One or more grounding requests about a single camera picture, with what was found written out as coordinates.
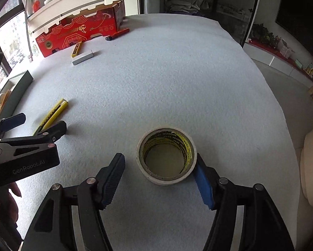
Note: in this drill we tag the person's left hand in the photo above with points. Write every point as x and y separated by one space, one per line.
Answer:
4 206

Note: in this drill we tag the green houseplant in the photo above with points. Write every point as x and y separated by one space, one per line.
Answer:
263 34

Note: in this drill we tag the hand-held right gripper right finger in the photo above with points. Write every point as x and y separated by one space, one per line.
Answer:
203 185

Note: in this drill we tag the low white bench red top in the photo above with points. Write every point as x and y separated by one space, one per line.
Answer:
279 64

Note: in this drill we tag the yellow utility knife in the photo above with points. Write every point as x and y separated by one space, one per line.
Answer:
54 113

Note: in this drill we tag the red marker pen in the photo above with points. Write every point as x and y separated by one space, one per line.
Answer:
118 34

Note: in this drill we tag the metal pole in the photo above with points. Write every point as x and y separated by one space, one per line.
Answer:
28 31

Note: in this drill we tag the masking tape roll yellow core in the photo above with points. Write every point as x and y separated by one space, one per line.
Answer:
166 180

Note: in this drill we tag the clear plastic box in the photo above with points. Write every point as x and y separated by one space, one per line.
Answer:
287 51

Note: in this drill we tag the black framed window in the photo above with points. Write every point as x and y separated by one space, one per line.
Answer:
10 39

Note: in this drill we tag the small yellow box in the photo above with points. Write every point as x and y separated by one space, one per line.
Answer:
76 49

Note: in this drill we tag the dark wall screen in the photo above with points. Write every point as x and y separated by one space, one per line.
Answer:
302 10

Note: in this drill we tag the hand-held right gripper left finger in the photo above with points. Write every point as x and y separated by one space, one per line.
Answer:
113 181

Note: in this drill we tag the red printed cardboard box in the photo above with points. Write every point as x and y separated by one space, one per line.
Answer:
75 34

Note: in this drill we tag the grey staple block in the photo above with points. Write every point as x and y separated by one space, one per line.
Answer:
83 58

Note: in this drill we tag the pile of folded cloths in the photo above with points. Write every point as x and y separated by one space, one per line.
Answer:
185 4

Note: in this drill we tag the dark green tray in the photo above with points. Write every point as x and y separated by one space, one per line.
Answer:
19 90

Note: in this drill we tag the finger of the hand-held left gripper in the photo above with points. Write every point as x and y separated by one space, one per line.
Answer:
51 132
12 121

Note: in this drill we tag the white window cabinet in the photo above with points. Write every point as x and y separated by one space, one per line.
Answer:
67 7

